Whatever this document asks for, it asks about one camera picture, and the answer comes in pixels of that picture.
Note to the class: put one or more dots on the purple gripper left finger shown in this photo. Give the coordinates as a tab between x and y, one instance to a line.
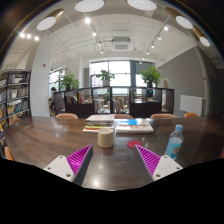
73	167

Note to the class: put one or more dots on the potted plant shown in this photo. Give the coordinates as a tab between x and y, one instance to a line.
69	81
105	77
150	76

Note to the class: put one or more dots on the orange chair far right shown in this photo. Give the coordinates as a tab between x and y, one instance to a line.
190	115

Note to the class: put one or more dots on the orange chair back right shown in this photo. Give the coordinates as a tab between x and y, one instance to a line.
162	116

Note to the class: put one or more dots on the clear plastic water bottle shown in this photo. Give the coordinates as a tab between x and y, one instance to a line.
175	142

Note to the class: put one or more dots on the ceiling air conditioner unit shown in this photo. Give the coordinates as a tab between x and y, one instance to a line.
121	43

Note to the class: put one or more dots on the stack of books left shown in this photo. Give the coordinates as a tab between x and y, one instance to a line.
96	122

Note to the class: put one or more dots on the white book with blue cover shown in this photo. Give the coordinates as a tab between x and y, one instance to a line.
134	126

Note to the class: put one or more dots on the dark wooden bookshelf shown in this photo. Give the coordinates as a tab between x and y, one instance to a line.
14	100

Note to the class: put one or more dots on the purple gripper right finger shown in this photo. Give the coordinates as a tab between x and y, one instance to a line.
154	165

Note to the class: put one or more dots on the potted plant middle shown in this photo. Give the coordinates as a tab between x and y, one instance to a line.
105	77

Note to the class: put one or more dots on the potted plant left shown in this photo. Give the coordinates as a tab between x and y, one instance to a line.
69	81

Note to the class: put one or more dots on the orange chair left edge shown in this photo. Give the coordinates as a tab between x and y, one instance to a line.
8	154

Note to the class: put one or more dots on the orange chair back middle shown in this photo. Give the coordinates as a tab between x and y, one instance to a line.
123	116

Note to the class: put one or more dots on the potted plant right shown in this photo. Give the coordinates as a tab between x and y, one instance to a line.
150	76

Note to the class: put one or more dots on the cream ceramic cup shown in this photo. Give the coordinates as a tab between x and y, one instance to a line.
105	138

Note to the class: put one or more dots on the orange chair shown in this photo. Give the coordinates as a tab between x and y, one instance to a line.
162	116
190	115
123	116
67	116

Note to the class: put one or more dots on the low dark shelf divider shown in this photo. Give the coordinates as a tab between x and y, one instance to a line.
139	102

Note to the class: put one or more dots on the red round coaster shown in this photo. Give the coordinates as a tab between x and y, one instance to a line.
132	143

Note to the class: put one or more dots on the orange chair back left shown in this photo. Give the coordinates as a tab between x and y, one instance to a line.
67	116

